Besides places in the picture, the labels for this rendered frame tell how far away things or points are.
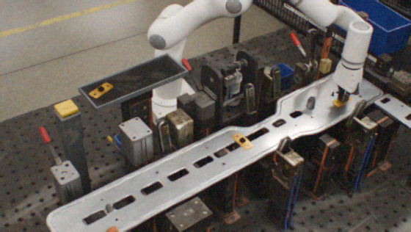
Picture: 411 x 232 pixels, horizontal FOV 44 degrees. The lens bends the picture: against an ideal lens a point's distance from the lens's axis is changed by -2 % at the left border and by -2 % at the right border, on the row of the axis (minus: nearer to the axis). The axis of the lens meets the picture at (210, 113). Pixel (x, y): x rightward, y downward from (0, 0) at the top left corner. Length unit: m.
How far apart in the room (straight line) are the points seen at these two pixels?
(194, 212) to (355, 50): 0.81
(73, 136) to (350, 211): 1.09
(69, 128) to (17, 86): 2.13
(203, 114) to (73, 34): 2.61
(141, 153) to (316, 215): 0.73
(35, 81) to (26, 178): 1.77
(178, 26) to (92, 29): 2.40
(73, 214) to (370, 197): 1.16
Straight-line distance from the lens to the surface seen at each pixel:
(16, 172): 2.23
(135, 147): 1.70
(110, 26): 4.41
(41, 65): 4.04
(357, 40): 1.88
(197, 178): 1.71
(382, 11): 2.50
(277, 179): 1.83
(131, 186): 1.69
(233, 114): 2.00
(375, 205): 2.15
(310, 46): 2.08
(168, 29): 2.05
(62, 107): 1.76
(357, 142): 2.00
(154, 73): 1.87
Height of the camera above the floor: 2.26
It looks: 41 degrees down
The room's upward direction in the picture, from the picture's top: 3 degrees clockwise
